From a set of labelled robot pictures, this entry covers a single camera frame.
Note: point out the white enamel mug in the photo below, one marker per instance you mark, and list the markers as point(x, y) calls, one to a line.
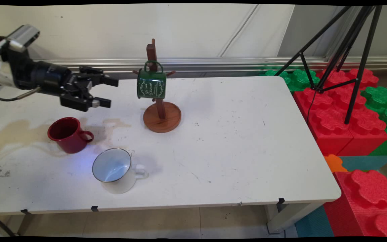
point(116, 168)

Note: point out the red ceramic mug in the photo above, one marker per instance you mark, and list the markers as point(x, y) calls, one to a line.
point(69, 137)

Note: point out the orange foam piece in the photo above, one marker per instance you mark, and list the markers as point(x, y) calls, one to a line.
point(334, 163)

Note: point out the aluminium wall rail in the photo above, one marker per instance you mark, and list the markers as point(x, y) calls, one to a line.
point(213, 65)

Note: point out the large red foam block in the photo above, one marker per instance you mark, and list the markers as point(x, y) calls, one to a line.
point(364, 201)

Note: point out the green foam block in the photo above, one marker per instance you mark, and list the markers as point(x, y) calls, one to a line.
point(297, 78)
point(381, 101)

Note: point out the wooden mug tree stand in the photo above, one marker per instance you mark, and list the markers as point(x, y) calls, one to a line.
point(162, 117)

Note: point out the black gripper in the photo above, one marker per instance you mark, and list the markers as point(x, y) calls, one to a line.
point(55, 79)

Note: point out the green enamel mug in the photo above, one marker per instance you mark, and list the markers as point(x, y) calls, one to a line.
point(151, 84)

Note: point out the black table edge clip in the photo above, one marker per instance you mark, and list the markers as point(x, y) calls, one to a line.
point(94, 208)
point(25, 211)
point(281, 201)

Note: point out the black tripod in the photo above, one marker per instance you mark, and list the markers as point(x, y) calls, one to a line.
point(356, 50)

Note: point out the white table leg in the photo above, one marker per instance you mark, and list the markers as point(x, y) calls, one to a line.
point(287, 215)

